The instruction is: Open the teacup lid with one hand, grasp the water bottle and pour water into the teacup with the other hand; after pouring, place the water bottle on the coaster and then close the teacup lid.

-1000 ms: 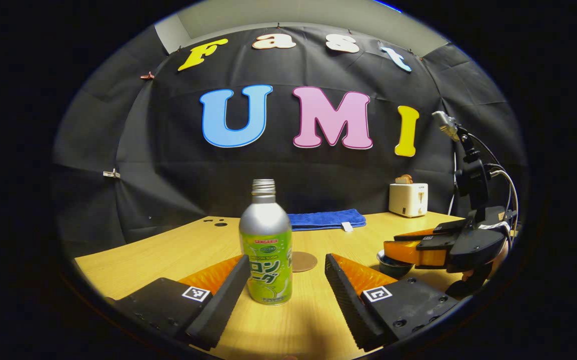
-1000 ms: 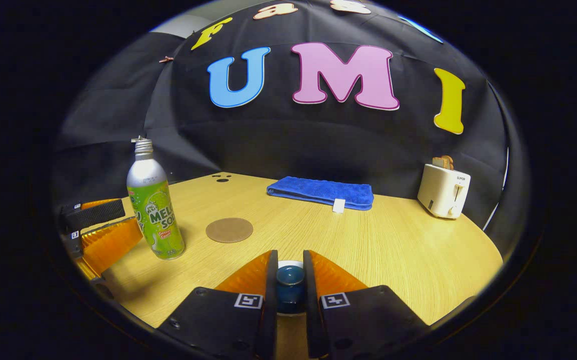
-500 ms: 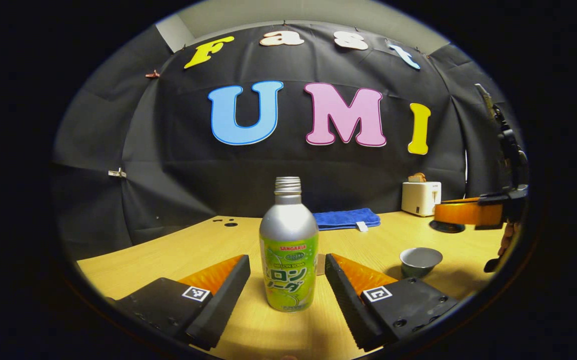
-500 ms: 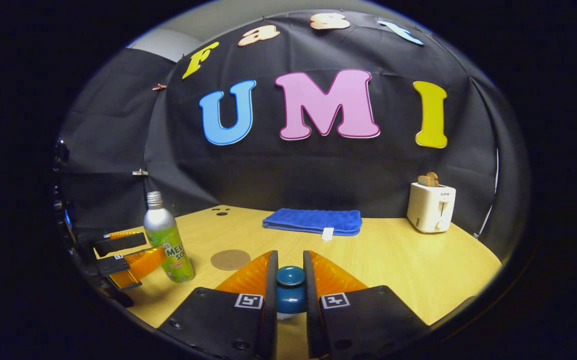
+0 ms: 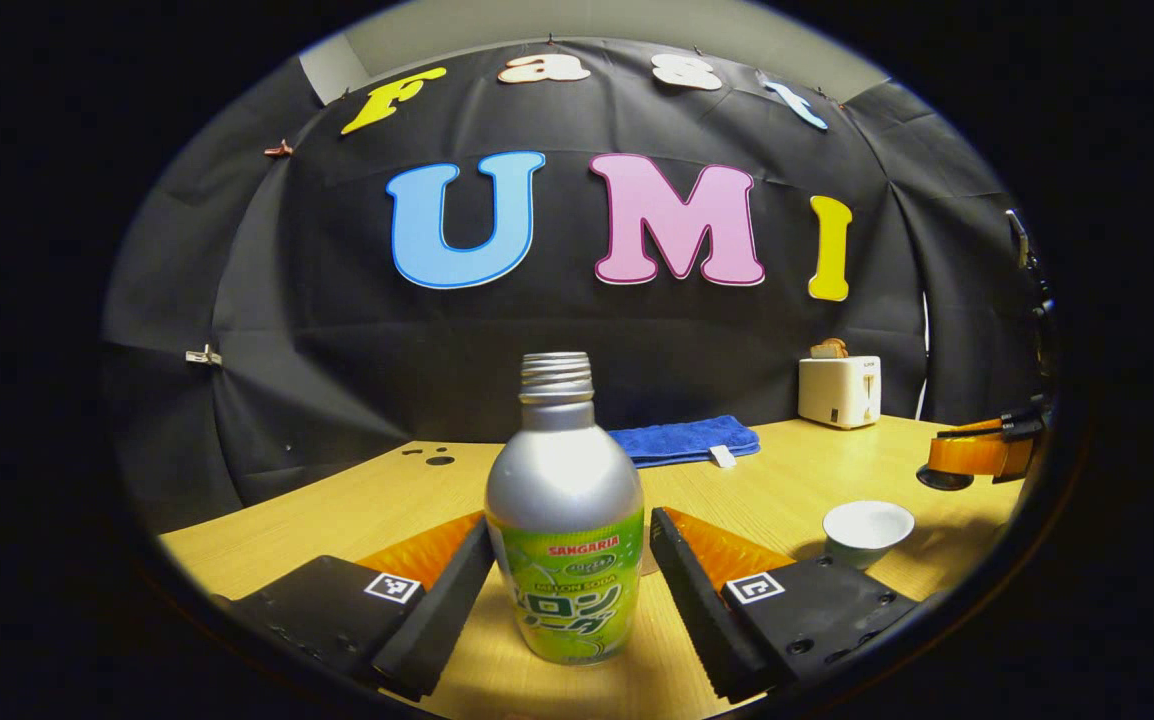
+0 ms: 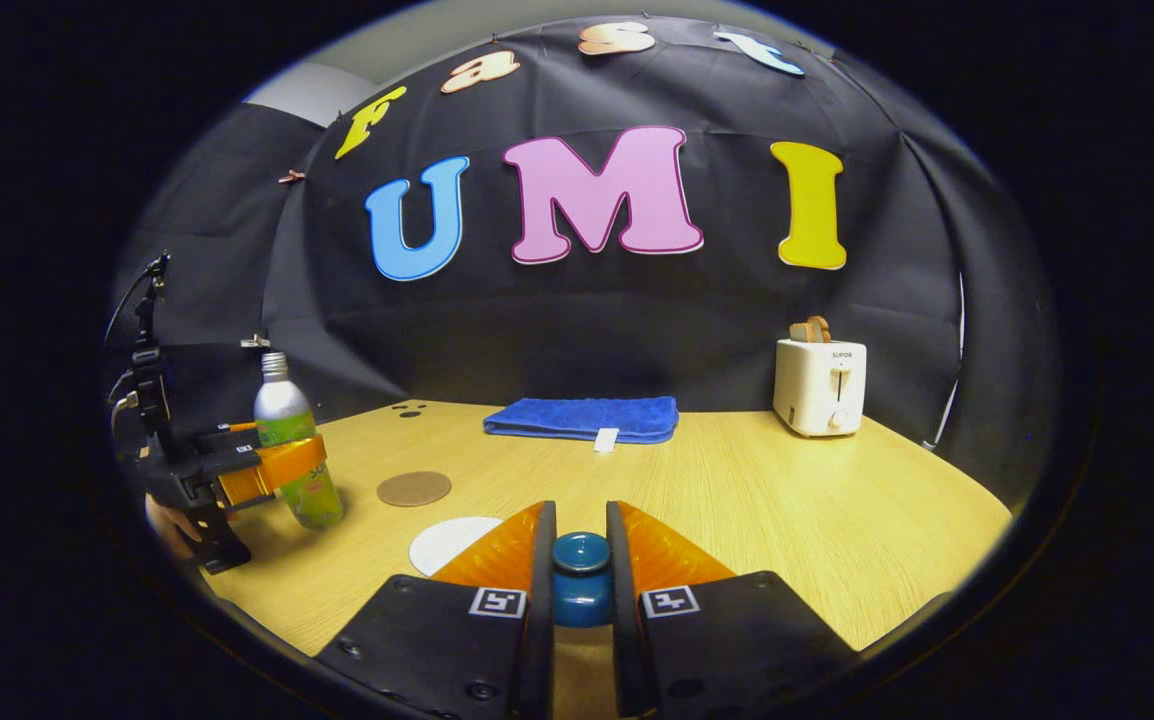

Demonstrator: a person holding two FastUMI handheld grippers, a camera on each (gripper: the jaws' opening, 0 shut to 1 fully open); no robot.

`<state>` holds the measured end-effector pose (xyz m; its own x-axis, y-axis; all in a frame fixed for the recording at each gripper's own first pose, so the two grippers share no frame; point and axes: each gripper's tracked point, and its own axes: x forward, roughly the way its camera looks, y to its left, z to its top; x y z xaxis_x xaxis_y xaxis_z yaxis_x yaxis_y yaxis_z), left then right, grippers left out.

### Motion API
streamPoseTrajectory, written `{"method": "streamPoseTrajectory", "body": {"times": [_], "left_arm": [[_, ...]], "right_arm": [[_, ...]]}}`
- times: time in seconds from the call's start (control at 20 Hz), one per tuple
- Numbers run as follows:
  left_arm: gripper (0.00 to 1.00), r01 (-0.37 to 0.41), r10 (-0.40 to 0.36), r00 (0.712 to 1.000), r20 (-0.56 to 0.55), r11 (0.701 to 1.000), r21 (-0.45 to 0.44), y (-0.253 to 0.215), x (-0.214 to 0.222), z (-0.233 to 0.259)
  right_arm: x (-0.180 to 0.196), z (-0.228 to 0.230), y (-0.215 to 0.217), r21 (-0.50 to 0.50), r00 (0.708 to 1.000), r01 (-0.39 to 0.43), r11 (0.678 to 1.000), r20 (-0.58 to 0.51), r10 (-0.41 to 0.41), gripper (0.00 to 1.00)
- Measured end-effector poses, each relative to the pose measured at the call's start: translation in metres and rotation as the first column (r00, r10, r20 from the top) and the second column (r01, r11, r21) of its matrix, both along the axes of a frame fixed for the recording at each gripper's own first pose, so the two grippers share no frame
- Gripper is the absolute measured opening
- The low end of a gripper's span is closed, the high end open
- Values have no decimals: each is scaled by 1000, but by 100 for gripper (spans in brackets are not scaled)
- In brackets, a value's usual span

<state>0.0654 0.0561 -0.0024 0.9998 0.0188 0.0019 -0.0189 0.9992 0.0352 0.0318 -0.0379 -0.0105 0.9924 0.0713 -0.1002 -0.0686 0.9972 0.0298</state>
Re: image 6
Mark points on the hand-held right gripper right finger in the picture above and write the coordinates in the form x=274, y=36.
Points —
x=625, y=620

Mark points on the toast slice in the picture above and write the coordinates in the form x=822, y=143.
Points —
x=810, y=330

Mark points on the folded blue towel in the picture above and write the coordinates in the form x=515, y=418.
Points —
x=582, y=417

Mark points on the green label metal water bottle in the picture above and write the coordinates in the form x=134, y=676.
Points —
x=280, y=405

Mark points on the copper clip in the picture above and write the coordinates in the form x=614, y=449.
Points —
x=291, y=177

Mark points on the round cork coaster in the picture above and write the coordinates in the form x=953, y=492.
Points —
x=414, y=489

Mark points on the black backdrop cloth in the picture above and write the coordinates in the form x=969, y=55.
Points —
x=587, y=330

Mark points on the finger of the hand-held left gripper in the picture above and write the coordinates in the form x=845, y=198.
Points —
x=237, y=462
x=222, y=438

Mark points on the blue teacup lid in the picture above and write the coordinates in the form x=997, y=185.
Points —
x=582, y=580

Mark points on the silver clip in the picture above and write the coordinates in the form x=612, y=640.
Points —
x=256, y=342

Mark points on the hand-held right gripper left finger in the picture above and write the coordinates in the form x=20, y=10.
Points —
x=540, y=620

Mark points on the white toaster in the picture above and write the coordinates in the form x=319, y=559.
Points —
x=817, y=390

